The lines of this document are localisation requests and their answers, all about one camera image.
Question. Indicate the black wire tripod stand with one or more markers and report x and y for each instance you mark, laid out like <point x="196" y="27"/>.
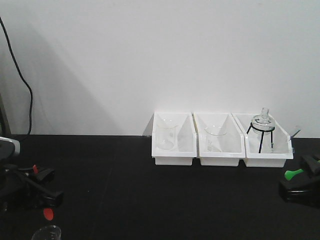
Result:
<point x="260" y="140"/>

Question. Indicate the white storage bin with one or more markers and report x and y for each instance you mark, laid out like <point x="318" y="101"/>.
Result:
<point x="268" y="158"/>
<point x="185" y="149"/>
<point x="232" y="144"/>

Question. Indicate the red plastic spoon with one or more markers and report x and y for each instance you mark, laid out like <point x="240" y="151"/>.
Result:
<point x="48" y="213"/>

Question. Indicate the green plastic spoon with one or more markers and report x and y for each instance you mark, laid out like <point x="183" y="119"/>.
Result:
<point x="289" y="174"/>

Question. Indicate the metal stand post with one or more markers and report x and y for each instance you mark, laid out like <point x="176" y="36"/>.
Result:
<point x="5" y="130"/>

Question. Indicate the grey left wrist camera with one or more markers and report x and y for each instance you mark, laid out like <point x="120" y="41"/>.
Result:
<point x="9" y="147"/>

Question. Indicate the round glass flask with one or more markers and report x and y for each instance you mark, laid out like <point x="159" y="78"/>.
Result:
<point x="263" y="122"/>

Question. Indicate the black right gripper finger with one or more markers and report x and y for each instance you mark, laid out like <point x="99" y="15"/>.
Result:
<point x="306" y="192"/>
<point x="310" y="164"/>

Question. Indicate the middle white storage bin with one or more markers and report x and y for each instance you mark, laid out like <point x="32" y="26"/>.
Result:
<point x="232" y="144"/>

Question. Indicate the right white storage bin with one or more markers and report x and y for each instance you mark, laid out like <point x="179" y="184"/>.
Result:
<point x="268" y="158"/>

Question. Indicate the front glass beaker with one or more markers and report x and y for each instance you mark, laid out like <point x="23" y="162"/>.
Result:
<point x="49" y="232"/>

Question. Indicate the clear glass beaker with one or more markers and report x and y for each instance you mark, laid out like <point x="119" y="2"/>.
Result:
<point x="166" y="131"/>

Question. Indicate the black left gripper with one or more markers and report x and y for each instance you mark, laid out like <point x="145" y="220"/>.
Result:
<point x="24" y="188"/>

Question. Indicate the clear glass funnel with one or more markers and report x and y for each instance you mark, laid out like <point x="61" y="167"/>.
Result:
<point x="214" y="134"/>

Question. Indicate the left white storage bin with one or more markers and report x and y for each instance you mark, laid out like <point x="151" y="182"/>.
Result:
<point x="185" y="149"/>

